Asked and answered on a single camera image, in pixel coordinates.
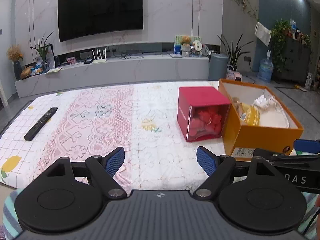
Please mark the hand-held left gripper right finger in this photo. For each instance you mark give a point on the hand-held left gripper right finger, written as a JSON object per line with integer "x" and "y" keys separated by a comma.
{"x": 206, "y": 158}

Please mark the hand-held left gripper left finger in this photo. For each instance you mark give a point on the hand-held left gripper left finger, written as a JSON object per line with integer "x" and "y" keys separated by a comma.
{"x": 115, "y": 158}

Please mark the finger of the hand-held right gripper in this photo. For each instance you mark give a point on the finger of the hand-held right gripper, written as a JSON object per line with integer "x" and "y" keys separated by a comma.
{"x": 306, "y": 146}
{"x": 265, "y": 152}

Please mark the orange cardboard box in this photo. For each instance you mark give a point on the orange cardboard box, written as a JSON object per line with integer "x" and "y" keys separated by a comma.
{"x": 262, "y": 137}

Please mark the yellow cloth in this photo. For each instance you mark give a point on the yellow cloth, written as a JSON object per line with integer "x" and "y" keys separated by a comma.
{"x": 251, "y": 115}

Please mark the red box with clear side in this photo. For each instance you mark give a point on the red box with clear side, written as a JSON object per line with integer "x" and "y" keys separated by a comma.
{"x": 200, "y": 95}

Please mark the white standing bottle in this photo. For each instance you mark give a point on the white standing bottle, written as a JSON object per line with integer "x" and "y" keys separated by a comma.
{"x": 309, "y": 81}

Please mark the pink heater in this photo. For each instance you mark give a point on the pink heater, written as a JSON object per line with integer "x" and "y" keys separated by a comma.
{"x": 238, "y": 77}

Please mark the black remote control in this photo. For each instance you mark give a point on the black remote control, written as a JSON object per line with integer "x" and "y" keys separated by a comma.
{"x": 41, "y": 123}

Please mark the blue water bottle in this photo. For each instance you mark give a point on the blue water bottle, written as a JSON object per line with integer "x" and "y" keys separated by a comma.
{"x": 265, "y": 70}

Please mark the marble television cabinet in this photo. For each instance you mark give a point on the marble television cabinet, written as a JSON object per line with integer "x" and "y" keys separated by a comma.
{"x": 112, "y": 76}

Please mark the pink white woven basket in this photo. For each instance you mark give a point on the pink white woven basket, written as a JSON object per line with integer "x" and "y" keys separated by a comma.
{"x": 231, "y": 74}

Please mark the dark cabinet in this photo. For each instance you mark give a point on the dark cabinet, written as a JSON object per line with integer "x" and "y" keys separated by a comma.
{"x": 297, "y": 60}

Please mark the grey trash can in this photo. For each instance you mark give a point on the grey trash can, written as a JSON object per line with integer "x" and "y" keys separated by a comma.
{"x": 218, "y": 67}

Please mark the white router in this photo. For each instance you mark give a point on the white router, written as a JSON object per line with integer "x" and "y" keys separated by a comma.
{"x": 99, "y": 58}

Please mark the potted long-leaf plant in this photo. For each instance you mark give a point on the potted long-leaf plant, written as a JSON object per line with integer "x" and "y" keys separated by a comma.
{"x": 233, "y": 52}

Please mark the sheets of paper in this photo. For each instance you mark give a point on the sheets of paper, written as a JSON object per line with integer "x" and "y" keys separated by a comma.
{"x": 54, "y": 70}

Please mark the small pink photo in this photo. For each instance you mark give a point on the small pink photo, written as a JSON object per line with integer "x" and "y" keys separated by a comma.
{"x": 71, "y": 60}

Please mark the ivy plant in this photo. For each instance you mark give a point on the ivy plant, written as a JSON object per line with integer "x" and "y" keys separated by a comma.
{"x": 278, "y": 37}

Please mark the white round fan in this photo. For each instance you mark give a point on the white round fan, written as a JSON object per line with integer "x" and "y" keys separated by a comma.
{"x": 198, "y": 46}

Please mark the blue snack bag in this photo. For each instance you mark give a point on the blue snack bag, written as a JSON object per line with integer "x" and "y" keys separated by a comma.
{"x": 37, "y": 70}

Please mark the striped clothing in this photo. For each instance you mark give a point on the striped clothing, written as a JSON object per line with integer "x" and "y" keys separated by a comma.
{"x": 10, "y": 212}

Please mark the hanging white cloth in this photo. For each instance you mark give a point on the hanging white cloth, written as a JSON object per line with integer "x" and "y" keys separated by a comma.
{"x": 262, "y": 33}

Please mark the green picture card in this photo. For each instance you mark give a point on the green picture card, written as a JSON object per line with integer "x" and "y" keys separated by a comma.
{"x": 178, "y": 42}

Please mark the teddy bear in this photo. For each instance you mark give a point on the teddy bear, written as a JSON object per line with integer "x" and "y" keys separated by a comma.
{"x": 186, "y": 40}

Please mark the straw hat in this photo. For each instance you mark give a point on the straw hat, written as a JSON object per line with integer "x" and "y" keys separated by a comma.
{"x": 26, "y": 73}

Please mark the green plant in glass vase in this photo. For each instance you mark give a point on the green plant in glass vase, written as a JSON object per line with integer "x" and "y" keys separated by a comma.
{"x": 43, "y": 52}

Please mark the dark vase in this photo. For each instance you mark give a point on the dark vase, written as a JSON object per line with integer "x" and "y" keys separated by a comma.
{"x": 17, "y": 70}

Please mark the yellow dried flowers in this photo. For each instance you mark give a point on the yellow dried flowers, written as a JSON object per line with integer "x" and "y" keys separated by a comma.
{"x": 15, "y": 53}

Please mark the hanging vine plant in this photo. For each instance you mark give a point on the hanging vine plant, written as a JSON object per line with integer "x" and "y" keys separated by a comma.
{"x": 242, "y": 1}

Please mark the wall television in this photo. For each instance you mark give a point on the wall television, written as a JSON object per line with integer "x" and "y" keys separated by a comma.
{"x": 100, "y": 11}

